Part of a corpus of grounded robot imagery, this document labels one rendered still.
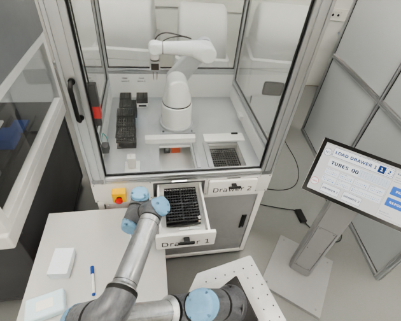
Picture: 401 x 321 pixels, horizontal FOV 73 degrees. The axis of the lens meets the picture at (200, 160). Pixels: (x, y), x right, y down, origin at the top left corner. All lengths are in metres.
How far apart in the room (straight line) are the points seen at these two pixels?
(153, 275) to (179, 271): 0.86
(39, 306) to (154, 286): 0.47
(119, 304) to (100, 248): 0.70
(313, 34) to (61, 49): 0.94
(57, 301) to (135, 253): 0.57
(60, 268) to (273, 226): 1.80
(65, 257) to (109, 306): 0.67
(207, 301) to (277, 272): 1.31
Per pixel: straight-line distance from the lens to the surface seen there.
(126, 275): 0.88
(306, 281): 2.40
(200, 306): 1.11
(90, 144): 1.34
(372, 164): 1.65
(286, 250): 2.47
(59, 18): 1.10
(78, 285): 1.46
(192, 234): 1.32
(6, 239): 1.54
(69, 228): 1.63
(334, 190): 1.62
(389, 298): 2.72
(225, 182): 1.56
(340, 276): 2.60
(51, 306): 1.40
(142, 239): 0.94
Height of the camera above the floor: 2.04
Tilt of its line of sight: 42 degrees down
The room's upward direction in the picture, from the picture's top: 6 degrees clockwise
